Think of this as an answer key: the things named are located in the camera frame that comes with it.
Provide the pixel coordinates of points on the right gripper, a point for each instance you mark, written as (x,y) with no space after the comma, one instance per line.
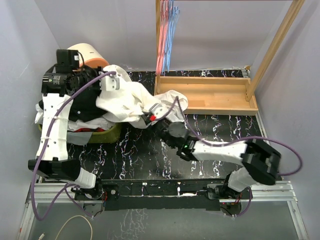
(151,127)

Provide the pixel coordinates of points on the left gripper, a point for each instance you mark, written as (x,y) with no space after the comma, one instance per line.
(96,71)

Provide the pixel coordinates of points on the white shirt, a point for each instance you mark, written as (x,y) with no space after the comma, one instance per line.
(133,100)

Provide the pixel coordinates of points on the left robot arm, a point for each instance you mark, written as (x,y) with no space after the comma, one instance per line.
(52,160)

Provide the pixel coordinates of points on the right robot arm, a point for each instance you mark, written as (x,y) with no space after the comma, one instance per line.
(258,160)

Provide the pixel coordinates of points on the black garment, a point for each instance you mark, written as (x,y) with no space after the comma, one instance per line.
(59,100)

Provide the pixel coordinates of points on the white cylindrical bin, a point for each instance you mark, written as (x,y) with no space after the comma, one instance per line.
(91,56)

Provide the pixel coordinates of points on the white clothes in basket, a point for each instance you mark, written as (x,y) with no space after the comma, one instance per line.
(99,124)

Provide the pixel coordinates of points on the green laundry basket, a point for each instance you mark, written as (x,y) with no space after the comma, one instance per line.
(82,138)

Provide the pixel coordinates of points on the wooden clothes rack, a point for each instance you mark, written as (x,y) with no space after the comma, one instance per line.
(226,95)

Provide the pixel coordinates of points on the blue hangers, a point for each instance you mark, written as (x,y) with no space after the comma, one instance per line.
(173,14)

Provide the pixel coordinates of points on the pink hangers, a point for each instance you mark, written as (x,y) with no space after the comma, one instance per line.
(162,16)

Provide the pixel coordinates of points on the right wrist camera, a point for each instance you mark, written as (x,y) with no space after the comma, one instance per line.
(157,111)

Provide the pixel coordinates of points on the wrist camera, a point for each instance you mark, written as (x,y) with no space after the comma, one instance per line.
(157,111)
(110,83)

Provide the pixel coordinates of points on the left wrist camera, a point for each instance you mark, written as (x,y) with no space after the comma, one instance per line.
(110,83)

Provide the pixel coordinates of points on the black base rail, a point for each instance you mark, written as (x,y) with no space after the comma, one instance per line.
(157,194)

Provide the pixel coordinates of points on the aluminium frame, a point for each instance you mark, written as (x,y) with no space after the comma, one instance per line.
(53,193)

